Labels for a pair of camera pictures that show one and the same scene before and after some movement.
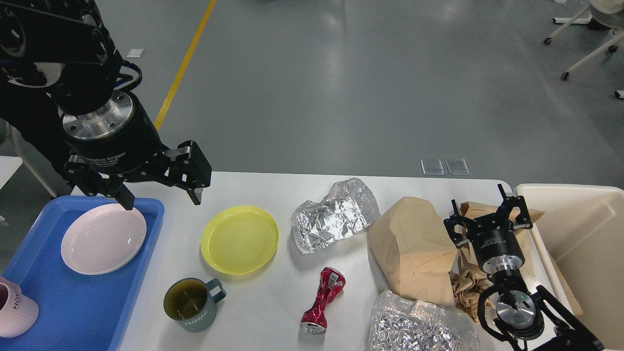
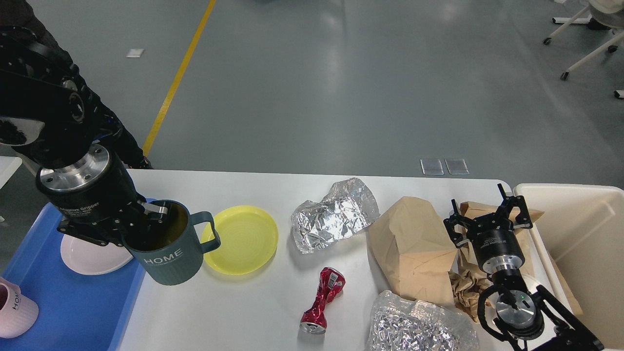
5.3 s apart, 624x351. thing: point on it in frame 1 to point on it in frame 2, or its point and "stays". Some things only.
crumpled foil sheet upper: (349, 206) stays
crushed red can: (314, 321) stays
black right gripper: (496, 246) stays
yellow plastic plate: (240, 240) stays
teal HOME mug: (192, 303) to (171, 253)
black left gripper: (120, 137) to (90, 190)
